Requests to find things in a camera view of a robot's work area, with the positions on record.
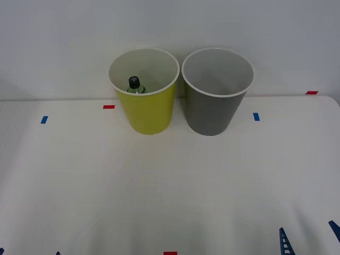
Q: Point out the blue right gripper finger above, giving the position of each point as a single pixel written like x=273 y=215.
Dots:
x=284 y=243
x=335 y=229

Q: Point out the grey plastic waste bin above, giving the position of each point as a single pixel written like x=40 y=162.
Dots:
x=212 y=111

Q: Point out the yellow-green plastic waste bin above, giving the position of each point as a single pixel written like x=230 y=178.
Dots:
x=148 y=111

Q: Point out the clear bottle with black cap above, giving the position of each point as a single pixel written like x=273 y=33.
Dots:
x=135 y=85

